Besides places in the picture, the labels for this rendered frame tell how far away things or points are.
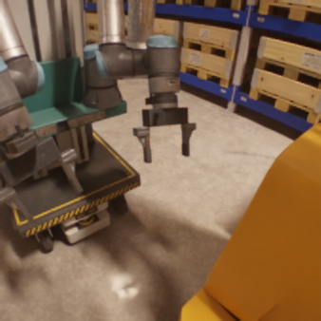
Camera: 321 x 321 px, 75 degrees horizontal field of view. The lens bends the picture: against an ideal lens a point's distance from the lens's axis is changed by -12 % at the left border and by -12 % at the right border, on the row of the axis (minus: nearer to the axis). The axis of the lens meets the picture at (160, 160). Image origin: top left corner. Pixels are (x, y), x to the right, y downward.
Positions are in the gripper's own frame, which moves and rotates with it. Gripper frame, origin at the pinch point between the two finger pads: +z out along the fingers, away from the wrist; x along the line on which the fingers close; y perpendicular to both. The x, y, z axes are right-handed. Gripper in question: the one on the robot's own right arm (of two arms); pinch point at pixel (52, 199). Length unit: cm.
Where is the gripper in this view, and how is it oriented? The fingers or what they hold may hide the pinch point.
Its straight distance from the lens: 58.6
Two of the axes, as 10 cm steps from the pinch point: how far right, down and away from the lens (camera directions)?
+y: -6.6, -1.0, 7.4
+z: 3.2, 8.6, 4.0
